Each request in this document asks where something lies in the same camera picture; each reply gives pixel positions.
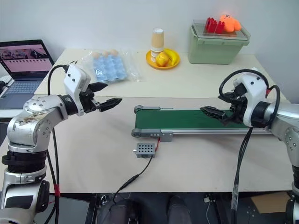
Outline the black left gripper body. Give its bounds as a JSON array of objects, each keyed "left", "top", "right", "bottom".
[{"left": 80, "top": 86, "right": 101, "bottom": 114}]

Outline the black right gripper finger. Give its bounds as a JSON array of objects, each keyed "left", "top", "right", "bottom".
[
  {"left": 200, "top": 106, "right": 226, "bottom": 120},
  {"left": 217, "top": 92, "right": 235, "bottom": 102}
]

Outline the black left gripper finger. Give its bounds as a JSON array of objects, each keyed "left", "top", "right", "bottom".
[
  {"left": 90, "top": 82, "right": 108, "bottom": 96},
  {"left": 100, "top": 97, "right": 123, "bottom": 112}
]

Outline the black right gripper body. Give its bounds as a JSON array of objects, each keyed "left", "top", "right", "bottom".
[{"left": 223, "top": 83, "right": 247, "bottom": 126}]

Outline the green conveyor belt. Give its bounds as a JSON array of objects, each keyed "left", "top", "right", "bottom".
[{"left": 131, "top": 105, "right": 274, "bottom": 142}]

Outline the blue egg tray in plastic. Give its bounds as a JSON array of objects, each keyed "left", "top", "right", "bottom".
[{"left": 80, "top": 49, "right": 143, "bottom": 84}]

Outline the pale green storage bin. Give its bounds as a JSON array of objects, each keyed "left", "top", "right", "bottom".
[{"left": 188, "top": 23, "right": 250, "bottom": 65}]

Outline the grey perforated control box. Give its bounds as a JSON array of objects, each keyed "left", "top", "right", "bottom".
[{"left": 133, "top": 143, "right": 156, "bottom": 159}]

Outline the yellow plate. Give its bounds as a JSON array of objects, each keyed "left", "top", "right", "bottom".
[{"left": 145, "top": 48, "right": 181, "bottom": 70}]

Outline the yellow banana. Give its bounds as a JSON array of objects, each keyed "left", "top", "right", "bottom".
[{"left": 163, "top": 49, "right": 178, "bottom": 65}]

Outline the yellow red apple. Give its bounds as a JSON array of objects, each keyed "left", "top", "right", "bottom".
[{"left": 156, "top": 51, "right": 170, "bottom": 67}]

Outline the red toy block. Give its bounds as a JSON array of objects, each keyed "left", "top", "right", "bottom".
[{"left": 205, "top": 17, "right": 226, "bottom": 34}]

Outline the orange plush toy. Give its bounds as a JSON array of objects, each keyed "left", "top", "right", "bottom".
[{"left": 219, "top": 14, "right": 241, "bottom": 33}]

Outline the stack of paper cups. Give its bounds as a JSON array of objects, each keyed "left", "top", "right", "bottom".
[{"left": 150, "top": 28, "right": 164, "bottom": 63}]

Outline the open grey laptop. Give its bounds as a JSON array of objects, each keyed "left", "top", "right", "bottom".
[{"left": 0, "top": 39, "right": 55, "bottom": 110}]

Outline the brown cardboard piece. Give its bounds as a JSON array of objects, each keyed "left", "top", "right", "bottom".
[{"left": 250, "top": 191, "right": 292, "bottom": 214}]

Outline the black metal table leg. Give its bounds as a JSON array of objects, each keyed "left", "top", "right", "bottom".
[{"left": 85, "top": 195, "right": 98, "bottom": 224}]

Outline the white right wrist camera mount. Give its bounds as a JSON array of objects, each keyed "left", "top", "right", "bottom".
[{"left": 233, "top": 67, "right": 269, "bottom": 128}]

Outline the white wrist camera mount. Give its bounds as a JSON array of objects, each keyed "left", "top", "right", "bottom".
[
  {"left": 63, "top": 64, "right": 91, "bottom": 117},
  {"left": 233, "top": 67, "right": 269, "bottom": 128}
]

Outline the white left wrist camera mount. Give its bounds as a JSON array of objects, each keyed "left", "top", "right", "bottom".
[{"left": 63, "top": 64, "right": 91, "bottom": 117}]

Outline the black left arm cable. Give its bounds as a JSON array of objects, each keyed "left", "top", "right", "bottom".
[{"left": 44, "top": 64, "right": 71, "bottom": 224}]

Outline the black power cable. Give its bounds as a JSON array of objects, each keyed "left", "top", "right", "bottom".
[{"left": 108, "top": 155, "right": 155, "bottom": 217}]

